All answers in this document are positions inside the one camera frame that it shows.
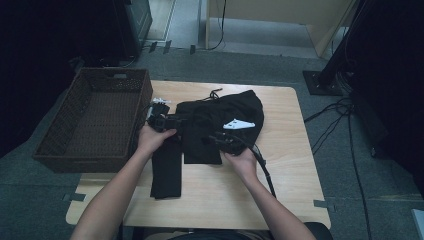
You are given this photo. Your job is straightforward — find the black curtain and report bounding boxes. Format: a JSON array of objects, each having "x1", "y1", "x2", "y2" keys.
[
  {"x1": 0, "y1": 0, "x2": 118, "y2": 158},
  {"x1": 346, "y1": 0, "x2": 424, "y2": 198}
]

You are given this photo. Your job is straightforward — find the person's right hand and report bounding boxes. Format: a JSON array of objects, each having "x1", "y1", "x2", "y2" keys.
[{"x1": 222, "y1": 147, "x2": 260, "y2": 184}]

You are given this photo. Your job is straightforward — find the long black floor cable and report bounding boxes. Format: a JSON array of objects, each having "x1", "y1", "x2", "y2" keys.
[{"x1": 347, "y1": 109, "x2": 373, "y2": 240}]

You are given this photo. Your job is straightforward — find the black pants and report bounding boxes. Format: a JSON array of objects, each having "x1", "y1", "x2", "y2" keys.
[{"x1": 149, "y1": 88, "x2": 265, "y2": 200}]

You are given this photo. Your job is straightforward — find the person's left hand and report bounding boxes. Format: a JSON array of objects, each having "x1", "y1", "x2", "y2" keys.
[{"x1": 137, "y1": 123, "x2": 178, "y2": 156}]

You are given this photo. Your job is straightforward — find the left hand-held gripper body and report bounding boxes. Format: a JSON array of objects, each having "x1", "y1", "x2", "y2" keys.
[{"x1": 145, "y1": 97, "x2": 173, "y2": 133}]

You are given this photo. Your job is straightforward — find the black stand base plate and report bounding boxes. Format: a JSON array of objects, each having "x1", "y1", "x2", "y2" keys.
[{"x1": 302, "y1": 69, "x2": 343, "y2": 97}]

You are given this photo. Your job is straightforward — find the black stand post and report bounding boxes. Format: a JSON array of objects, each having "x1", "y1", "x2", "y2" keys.
[{"x1": 318, "y1": 0, "x2": 371, "y2": 88}]

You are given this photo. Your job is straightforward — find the right hand-held gripper cable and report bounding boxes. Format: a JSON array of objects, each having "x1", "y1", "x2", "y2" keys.
[{"x1": 233, "y1": 133, "x2": 277, "y2": 198}]

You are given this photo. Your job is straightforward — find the white flat object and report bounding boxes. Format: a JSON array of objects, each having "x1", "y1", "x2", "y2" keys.
[{"x1": 410, "y1": 208, "x2": 424, "y2": 240}]

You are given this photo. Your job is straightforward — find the black hanging cable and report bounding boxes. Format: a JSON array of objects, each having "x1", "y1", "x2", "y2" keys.
[{"x1": 208, "y1": 0, "x2": 228, "y2": 52}]

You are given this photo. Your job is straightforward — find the black cabinet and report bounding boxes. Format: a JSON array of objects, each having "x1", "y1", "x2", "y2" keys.
[{"x1": 113, "y1": 0, "x2": 154, "y2": 61}]

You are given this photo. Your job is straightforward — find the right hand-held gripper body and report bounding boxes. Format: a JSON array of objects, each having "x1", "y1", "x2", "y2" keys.
[{"x1": 222, "y1": 118, "x2": 256, "y2": 156}]

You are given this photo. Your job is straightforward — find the brown wicker basket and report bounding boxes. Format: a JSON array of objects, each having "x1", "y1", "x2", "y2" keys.
[{"x1": 32, "y1": 67, "x2": 154, "y2": 174}]

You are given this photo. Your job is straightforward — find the grey floor tape strip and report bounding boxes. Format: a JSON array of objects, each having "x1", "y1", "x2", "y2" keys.
[
  {"x1": 313, "y1": 198, "x2": 336, "y2": 213},
  {"x1": 62, "y1": 192, "x2": 87, "y2": 203}
]

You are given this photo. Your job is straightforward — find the black floor cable bundle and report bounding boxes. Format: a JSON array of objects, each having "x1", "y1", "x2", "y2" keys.
[{"x1": 303, "y1": 97, "x2": 354, "y2": 155}]

